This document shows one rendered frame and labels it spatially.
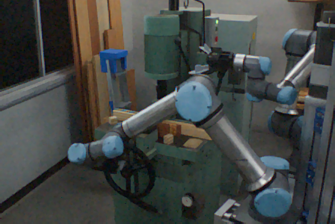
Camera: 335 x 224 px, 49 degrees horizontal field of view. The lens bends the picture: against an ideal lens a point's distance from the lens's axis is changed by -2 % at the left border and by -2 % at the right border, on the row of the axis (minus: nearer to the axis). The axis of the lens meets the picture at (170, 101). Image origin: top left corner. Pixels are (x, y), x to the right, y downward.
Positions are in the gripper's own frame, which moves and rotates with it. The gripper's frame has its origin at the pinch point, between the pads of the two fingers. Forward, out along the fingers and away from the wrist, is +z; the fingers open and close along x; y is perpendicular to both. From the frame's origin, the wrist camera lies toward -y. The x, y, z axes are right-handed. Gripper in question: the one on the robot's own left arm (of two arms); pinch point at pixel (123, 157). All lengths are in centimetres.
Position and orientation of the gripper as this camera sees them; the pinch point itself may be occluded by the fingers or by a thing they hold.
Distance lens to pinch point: 167.8
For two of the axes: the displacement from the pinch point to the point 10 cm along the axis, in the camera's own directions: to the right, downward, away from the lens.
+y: -2.3, 9.6, -1.6
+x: 8.9, 1.4, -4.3
